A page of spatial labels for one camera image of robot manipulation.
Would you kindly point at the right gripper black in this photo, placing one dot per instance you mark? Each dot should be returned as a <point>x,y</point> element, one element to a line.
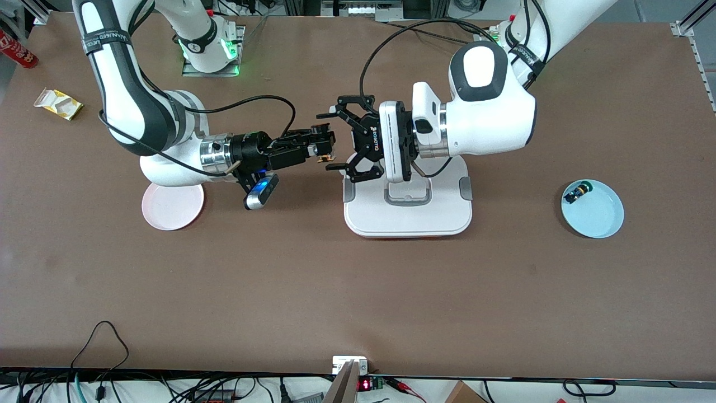
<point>250,149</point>

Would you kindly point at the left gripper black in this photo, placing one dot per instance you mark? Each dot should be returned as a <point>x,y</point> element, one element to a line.
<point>370,136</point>

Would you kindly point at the orange-topped sushi piece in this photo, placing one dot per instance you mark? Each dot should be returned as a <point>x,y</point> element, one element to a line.
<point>324,159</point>

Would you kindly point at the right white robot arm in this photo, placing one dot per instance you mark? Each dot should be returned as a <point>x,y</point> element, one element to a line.
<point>168,170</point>

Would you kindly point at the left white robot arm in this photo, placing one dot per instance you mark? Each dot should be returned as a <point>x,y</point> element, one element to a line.
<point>492,123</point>

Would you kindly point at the white power strip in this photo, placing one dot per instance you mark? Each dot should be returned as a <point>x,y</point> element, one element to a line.
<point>361,9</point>

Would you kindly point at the pink round plate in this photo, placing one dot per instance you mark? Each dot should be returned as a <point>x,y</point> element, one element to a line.
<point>173,210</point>

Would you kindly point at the white clamp block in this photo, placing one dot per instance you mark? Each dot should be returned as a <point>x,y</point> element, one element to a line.
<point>338,364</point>

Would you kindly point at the yellow white opened carton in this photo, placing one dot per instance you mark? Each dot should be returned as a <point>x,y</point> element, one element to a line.
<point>61,105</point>

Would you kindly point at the red digit display module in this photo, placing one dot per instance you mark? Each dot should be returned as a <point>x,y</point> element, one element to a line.
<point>364,384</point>

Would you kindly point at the red clip lead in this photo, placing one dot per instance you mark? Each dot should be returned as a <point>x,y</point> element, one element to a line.
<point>400,384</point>

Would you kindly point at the light blue round plate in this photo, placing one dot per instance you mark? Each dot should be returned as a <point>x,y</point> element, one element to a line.
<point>601,215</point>

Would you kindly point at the brown cardboard box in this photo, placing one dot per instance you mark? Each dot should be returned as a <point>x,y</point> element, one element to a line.
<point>463,394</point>

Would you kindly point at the red can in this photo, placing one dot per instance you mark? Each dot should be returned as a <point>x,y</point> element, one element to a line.
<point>19,53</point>

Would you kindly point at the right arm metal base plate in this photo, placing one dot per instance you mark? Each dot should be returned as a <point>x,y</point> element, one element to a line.
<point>193,73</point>

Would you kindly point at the grey camera mount bar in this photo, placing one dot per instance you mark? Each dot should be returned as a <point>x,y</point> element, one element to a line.
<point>342,389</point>

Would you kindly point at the aluminium frame rail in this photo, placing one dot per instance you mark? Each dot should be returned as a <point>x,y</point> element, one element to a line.
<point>683,29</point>

